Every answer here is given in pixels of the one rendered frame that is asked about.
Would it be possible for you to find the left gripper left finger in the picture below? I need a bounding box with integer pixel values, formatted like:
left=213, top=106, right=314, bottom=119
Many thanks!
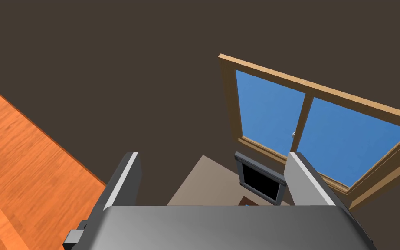
left=102, top=151, right=142, bottom=211

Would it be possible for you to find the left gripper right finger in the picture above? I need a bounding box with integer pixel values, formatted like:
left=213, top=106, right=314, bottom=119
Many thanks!
left=283, top=151, right=337, bottom=206

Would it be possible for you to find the grey framed black monitor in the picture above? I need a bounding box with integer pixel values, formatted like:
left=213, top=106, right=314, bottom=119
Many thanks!
left=234, top=151, right=287, bottom=206

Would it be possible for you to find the wooden framed window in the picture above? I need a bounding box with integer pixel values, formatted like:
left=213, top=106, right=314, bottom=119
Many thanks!
left=217, top=53, right=400, bottom=211

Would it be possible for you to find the beige desk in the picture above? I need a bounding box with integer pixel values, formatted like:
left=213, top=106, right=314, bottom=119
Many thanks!
left=167, top=155, right=291, bottom=207

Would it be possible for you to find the orange wooden door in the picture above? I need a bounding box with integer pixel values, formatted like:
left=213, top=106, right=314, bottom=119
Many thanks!
left=0, top=84, right=107, bottom=250

